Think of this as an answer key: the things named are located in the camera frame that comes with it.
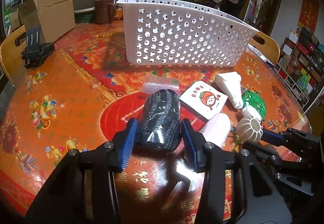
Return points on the small orange jar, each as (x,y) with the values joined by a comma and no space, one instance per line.
(118,13)

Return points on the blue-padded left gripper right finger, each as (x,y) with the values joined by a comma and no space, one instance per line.
(255,199)

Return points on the brown ceramic mug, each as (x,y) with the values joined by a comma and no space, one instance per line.
(104,11)

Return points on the black phone stand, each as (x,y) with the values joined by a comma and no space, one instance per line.
(35,53)

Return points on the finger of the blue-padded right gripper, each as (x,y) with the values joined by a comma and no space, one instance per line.
(275,139)
(266,156)

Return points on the white tissue cloth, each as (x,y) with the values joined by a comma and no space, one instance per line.
(230,84)

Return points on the green plastic bag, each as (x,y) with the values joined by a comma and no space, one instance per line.
(253,99)

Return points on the white perforated plastic basket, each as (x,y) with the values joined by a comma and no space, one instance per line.
(174,32)

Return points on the right wooden chair back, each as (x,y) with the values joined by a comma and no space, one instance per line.
(267,46)

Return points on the white ribbed pumpkin toy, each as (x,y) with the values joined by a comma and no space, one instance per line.
(249,128)

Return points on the tomato print white packet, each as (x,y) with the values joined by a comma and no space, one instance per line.
(204,99)

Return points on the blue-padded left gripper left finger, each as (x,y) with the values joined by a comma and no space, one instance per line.
(81,189)

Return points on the shelf of small boxes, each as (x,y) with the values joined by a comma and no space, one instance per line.
(300,67)

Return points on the black fabric bundle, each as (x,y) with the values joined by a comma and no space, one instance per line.
(160,122)

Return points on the clear plastic pack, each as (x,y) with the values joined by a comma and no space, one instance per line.
(154,83)

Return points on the brown cardboard box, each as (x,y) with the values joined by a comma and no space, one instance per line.
(56,17)

